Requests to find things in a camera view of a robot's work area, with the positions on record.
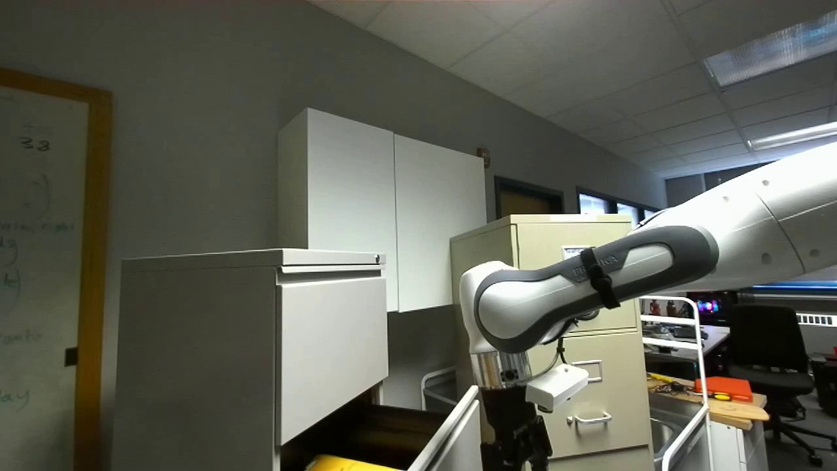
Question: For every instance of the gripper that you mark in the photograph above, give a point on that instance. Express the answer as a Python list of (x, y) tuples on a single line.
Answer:
[(507, 418)]

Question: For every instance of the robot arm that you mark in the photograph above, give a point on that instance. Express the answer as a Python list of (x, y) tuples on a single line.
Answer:
[(654, 268)]

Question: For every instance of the open white cabinet drawer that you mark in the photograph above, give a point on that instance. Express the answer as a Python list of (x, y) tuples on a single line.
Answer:
[(451, 435)]

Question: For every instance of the beige file cabinet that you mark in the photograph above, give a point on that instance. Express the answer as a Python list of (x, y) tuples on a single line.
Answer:
[(608, 386)]

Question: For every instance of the white file cabinet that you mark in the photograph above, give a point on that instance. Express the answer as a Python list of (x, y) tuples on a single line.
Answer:
[(196, 360)]

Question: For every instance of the yellow folder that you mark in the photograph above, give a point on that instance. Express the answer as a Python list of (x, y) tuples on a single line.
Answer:
[(346, 465)]

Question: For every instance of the white toy kitchen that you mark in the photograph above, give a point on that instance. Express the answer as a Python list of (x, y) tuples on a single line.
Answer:
[(700, 418)]

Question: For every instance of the orange box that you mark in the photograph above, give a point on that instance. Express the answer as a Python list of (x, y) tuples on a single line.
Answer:
[(724, 388)]

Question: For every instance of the desk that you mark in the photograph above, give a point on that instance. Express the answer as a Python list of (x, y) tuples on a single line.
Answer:
[(713, 337)]

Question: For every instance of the wooden board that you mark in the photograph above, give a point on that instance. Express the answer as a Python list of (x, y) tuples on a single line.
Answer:
[(735, 411)]

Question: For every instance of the monitor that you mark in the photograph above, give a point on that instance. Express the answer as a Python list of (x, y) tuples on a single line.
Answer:
[(707, 305)]

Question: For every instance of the row of windows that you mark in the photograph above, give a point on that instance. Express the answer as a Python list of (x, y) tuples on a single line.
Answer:
[(605, 204)]

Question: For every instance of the black office chair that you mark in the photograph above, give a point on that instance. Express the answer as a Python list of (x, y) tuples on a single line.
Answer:
[(765, 353)]

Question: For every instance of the ceiling light panel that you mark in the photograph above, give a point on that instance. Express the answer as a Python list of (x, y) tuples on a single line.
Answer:
[(794, 136), (771, 52)]

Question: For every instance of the white wall cabinet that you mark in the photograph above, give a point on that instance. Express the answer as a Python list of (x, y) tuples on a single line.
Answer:
[(366, 196)]

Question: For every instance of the whiteboard with wooden frame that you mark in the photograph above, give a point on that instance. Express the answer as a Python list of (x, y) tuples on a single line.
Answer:
[(39, 275)]

